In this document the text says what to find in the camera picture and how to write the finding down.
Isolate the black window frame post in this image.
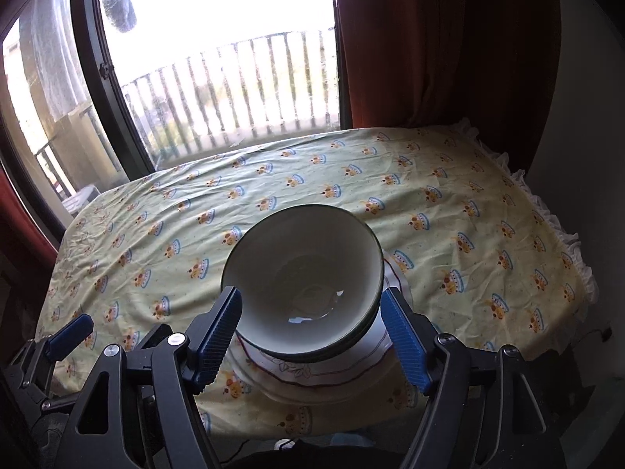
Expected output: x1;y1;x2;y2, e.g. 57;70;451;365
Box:
70;0;155;180

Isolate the yellow patterned tablecloth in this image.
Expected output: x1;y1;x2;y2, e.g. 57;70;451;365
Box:
36;118;600;455

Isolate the red pattern white dish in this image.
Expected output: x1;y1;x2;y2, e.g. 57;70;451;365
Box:
234;260;409;386

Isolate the white air conditioner unit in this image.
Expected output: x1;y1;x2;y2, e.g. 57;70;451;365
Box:
61;184;100;217

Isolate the red curtain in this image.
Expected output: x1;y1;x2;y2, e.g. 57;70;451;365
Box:
335;0;561;167
1;170;57;276

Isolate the beaded rim floral plate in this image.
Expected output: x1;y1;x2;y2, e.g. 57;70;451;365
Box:
227;315;397;405

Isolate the red curtain right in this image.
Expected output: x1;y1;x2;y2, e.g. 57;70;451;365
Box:
335;0;561;167

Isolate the red curtain left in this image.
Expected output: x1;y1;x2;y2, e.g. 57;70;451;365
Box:
1;170;57;276

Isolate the floral bowl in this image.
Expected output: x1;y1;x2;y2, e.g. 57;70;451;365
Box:
238;302;384;363
220;204;384;342

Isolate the balcony railing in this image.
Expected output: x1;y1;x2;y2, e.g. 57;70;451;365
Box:
19;28;340;198

